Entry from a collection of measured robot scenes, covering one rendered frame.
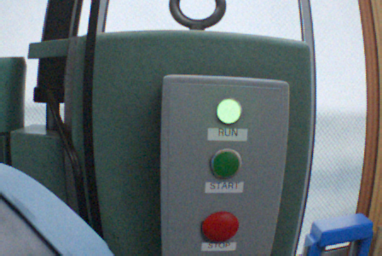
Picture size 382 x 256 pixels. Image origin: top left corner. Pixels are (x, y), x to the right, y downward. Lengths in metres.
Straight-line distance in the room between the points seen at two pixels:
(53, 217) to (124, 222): 0.52
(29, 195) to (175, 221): 0.46
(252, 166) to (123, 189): 0.13
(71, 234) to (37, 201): 0.01
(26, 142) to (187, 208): 0.21
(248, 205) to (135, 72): 0.15
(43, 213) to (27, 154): 0.58
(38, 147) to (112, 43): 0.14
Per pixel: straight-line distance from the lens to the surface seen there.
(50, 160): 0.77
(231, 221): 0.65
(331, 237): 1.54
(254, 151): 0.65
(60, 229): 0.20
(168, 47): 0.71
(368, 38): 2.17
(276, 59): 0.71
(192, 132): 0.65
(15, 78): 0.82
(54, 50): 0.79
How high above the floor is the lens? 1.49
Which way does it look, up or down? 3 degrees down
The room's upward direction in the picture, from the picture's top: 2 degrees clockwise
